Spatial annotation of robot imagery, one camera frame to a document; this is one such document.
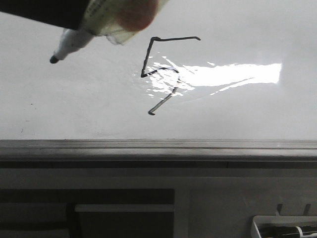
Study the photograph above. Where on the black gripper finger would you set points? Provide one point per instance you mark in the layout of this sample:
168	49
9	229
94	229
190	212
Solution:
62	13

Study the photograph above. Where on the white whiteboard marker with tape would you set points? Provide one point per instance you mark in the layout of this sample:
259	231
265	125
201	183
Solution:
117	20

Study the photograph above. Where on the white whiteboard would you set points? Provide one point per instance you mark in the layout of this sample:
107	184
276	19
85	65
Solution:
204	69

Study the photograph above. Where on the black marker in tray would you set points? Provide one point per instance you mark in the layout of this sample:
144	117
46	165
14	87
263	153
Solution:
289	232

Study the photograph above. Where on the grey aluminium whiteboard frame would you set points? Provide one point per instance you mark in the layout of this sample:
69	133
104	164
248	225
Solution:
158	153

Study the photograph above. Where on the white wall-mounted marker tray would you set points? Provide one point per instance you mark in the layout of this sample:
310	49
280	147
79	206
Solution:
279	221

